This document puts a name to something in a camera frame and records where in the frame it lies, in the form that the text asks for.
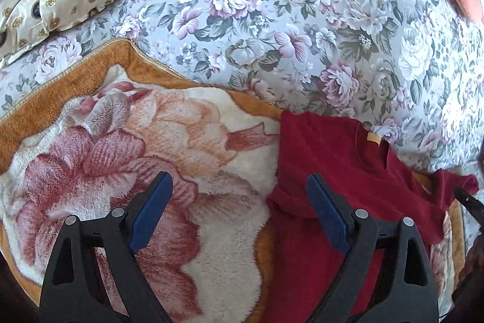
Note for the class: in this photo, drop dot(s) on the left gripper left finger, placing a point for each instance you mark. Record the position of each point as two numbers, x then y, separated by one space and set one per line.
73 288

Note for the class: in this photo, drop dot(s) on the floral plush blanket orange border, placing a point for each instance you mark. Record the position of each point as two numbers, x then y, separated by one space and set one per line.
237 243

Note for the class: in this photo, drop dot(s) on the dark red knit sweater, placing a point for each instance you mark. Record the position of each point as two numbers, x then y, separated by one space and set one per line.
340 194

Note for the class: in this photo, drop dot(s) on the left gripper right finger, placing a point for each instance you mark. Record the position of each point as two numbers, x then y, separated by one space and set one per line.
405 290

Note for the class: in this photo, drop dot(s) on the grey floral bedspread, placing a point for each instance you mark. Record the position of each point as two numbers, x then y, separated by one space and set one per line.
409 70

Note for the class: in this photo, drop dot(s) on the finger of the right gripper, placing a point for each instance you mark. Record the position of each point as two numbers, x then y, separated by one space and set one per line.
473 206

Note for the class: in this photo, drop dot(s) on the cream patterned pillow rear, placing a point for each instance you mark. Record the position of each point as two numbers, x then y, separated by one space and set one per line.
22 28

